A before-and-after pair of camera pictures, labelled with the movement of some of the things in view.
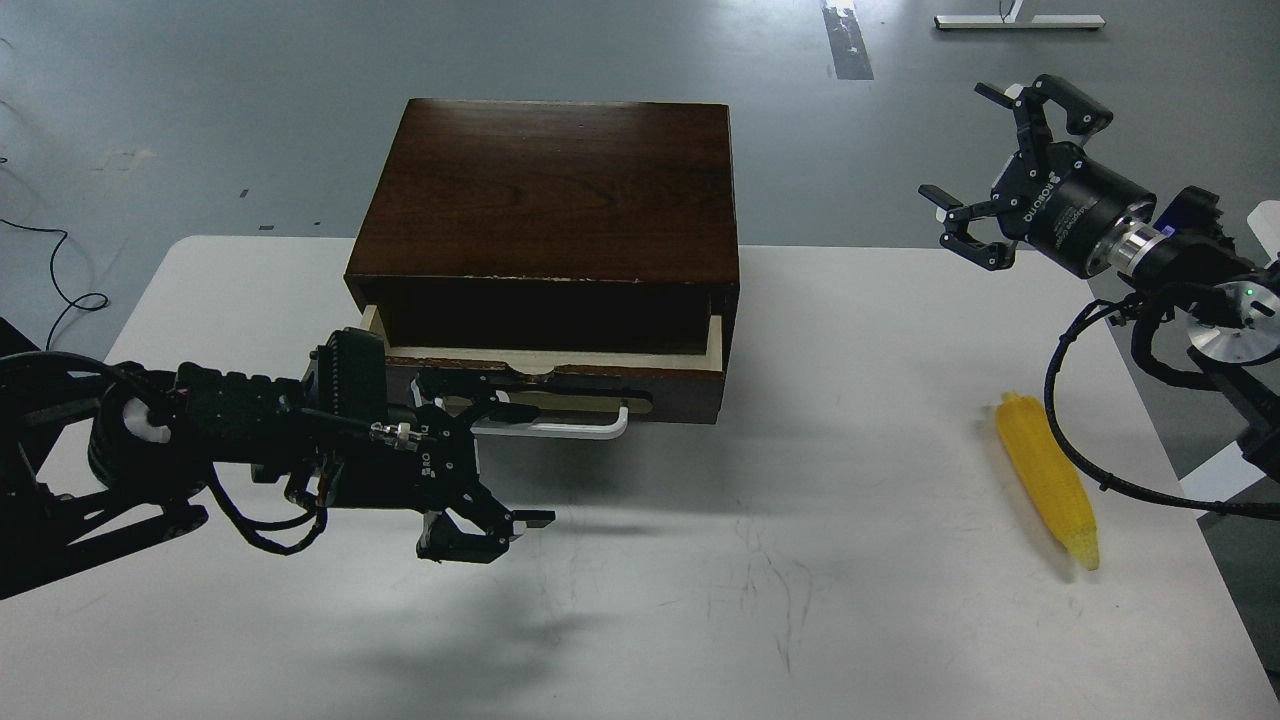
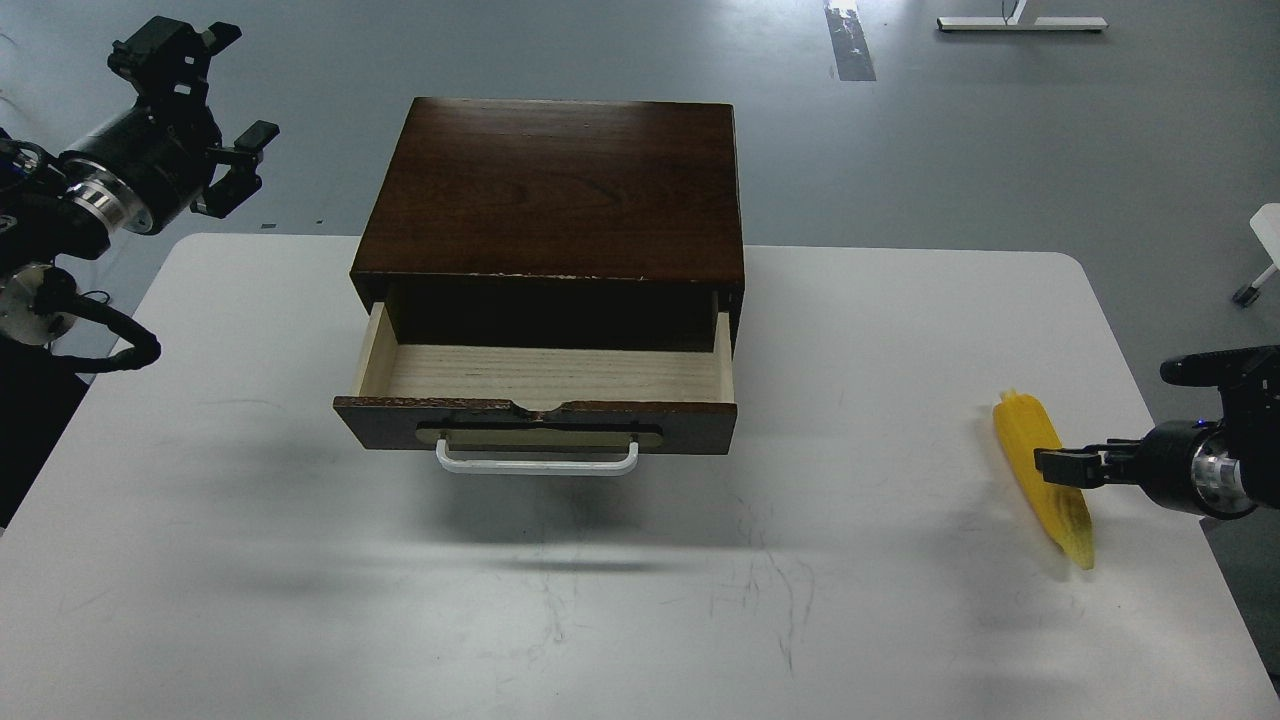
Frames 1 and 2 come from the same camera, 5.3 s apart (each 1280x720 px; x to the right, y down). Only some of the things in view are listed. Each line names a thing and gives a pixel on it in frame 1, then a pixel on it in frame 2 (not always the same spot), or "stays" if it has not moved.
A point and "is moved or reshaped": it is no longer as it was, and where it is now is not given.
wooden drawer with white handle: (581, 393) is moved or reshaped
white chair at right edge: (1264, 227) stays
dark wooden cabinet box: (552, 226) stays
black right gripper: (1053, 196) to (1162, 462)
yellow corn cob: (1051, 471) stays
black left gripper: (431, 463) to (150, 166)
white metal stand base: (999, 22) stays
